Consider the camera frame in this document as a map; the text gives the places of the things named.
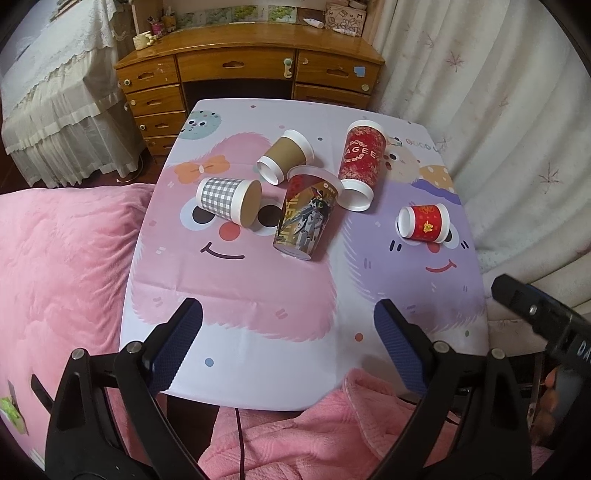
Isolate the small red paper cup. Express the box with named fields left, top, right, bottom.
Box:
left=398, top=203, right=451, bottom=244

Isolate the grey checkered paper cup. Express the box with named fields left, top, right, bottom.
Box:
left=197, top=177, right=263, bottom=228

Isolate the tall red patterned paper cup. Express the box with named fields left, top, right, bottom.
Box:
left=338, top=120, right=388, bottom=212

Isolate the robot print paper cup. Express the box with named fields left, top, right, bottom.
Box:
left=273, top=165, right=342, bottom=261

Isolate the brown kraft paper cup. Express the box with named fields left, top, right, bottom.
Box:
left=256, top=129, right=315, bottom=186

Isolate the person's right hand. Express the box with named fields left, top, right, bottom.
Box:
left=530, top=368, right=559, bottom=445

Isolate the pink fluffy blanket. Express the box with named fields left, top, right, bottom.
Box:
left=1, top=184, right=414, bottom=479

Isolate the white floral curtain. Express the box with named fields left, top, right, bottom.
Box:
left=366, top=0, right=591, bottom=345

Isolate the cartoon monster tablecloth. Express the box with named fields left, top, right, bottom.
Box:
left=120, top=99, right=489, bottom=411

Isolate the white lace bed cover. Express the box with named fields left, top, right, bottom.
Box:
left=1, top=1, right=144, bottom=188

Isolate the wooden desk with drawers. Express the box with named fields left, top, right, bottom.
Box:
left=115, top=23, right=385, bottom=160

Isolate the patterned cardboard box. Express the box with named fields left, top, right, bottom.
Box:
left=325, top=1, right=367, bottom=37

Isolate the pen holder with pens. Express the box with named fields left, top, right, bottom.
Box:
left=147, top=16, right=166, bottom=38

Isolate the black cable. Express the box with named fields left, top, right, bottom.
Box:
left=233, top=407, right=246, bottom=480

